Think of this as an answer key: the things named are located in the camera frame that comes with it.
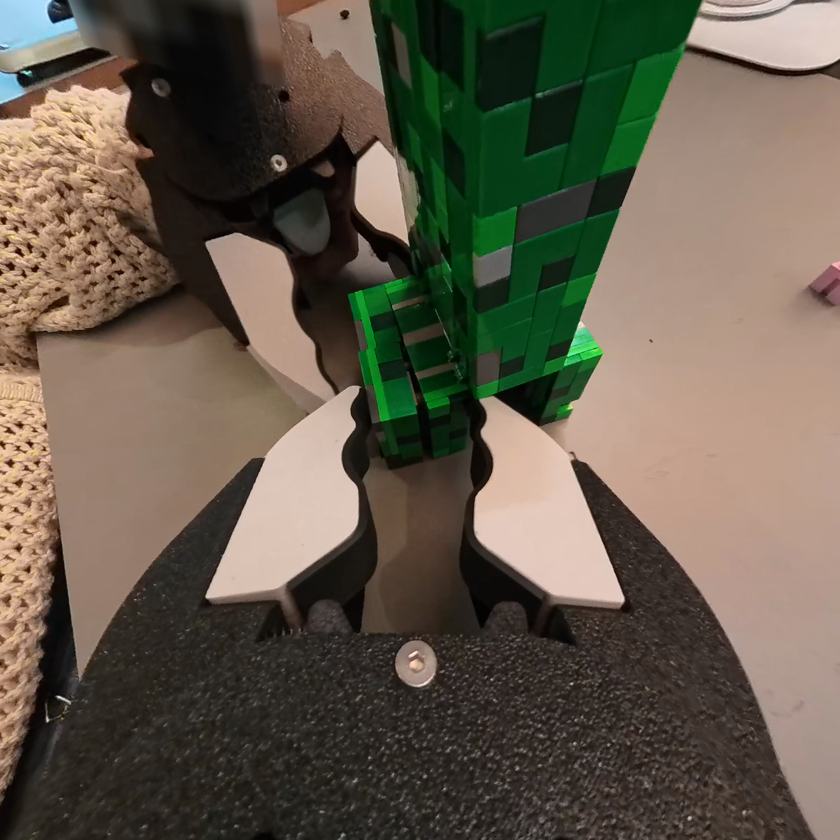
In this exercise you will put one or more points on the cream knit cloth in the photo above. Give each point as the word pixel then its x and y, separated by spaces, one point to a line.
pixel 65 216

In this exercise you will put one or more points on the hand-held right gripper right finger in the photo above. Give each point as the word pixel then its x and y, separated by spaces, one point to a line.
pixel 538 525

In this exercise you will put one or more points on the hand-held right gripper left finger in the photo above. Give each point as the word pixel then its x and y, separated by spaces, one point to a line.
pixel 295 512

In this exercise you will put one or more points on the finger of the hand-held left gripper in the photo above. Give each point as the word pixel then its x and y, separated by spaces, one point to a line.
pixel 262 302
pixel 379 190

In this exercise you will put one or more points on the white rounded flat object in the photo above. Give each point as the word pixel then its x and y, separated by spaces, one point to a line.
pixel 774 33

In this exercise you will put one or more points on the green lego creeper figure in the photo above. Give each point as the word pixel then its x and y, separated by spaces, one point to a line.
pixel 525 197

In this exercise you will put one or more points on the person's left hand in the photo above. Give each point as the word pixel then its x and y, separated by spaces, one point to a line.
pixel 342 216

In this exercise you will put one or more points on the black bag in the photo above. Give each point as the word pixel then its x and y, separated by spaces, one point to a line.
pixel 58 656

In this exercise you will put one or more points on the small pink lego piece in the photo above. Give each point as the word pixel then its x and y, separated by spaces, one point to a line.
pixel 828 281

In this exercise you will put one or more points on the silver laptop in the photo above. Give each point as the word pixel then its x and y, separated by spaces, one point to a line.
pixel 36 23

